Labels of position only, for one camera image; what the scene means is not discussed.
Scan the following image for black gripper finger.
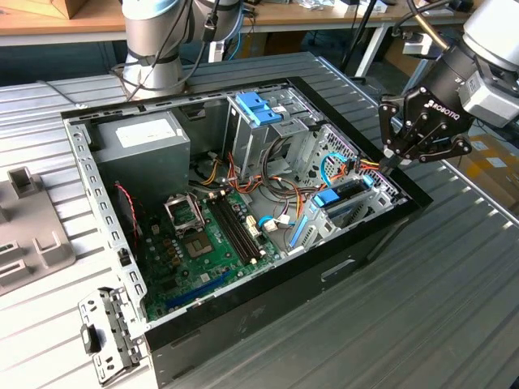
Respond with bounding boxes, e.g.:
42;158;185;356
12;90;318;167
394;120;474;170
378;94;426;164

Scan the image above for orange yellow power wire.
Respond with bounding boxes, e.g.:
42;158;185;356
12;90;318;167
324;156;392;191

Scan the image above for hard disk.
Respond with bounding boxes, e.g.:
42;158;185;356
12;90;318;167
288;173;375;249

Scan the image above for silver disk bay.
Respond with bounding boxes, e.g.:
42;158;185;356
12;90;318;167
283;173;409;257

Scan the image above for brown cardboard box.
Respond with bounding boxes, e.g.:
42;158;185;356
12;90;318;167
465;129;519;207

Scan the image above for black tripod stand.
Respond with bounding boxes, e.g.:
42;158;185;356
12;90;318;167
339;0;376;80

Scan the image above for blue plastic drive latch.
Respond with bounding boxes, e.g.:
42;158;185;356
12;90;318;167
234;92;283;126

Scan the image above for wooden desk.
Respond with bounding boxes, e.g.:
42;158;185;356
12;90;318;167
0;0;490;80

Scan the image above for silver drive cage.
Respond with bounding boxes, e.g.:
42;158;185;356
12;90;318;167
221;87;325;183

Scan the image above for black RAM slot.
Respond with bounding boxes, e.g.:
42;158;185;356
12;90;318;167
221;194;263;260
210;197;252;265

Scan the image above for metal socket cover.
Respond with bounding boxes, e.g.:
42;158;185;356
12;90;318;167
162;193;204;235

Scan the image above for CPU socket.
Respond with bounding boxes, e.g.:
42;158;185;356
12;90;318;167
180;233;214;260

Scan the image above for black open PC case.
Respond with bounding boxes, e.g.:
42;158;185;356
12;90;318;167
60;75;434;389

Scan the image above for grey power supply unit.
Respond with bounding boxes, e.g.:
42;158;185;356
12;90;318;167
93;111;191;203

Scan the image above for green motherboard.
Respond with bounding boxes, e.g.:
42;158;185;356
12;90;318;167
137;188;285;321

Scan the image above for blue expansion slot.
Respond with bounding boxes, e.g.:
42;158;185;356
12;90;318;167
164;269;234;311

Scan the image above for black case fan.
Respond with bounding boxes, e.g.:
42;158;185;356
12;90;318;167
113;182;143;260

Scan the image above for silver expansion card retainer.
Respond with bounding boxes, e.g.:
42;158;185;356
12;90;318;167
77;285;149;386

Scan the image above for brown wooden box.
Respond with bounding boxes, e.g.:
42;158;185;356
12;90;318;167
24;0;88;20

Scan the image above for grey parts rack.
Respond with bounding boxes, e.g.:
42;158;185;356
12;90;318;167
0;168;78;301

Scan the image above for blue looped data wire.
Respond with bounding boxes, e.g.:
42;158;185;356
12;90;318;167
319;152;350;190

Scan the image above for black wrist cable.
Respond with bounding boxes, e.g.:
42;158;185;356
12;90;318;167
391;0;453;53

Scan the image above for blue flat board wire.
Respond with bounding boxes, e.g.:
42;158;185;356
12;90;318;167
255;214;294;235

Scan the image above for multicoloured wire bundle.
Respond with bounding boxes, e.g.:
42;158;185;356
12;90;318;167
190;152;329;222

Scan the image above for yellow board power wires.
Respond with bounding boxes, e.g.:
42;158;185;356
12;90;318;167
194;152;225;188

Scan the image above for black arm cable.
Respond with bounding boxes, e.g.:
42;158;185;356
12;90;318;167
36;0;222;110

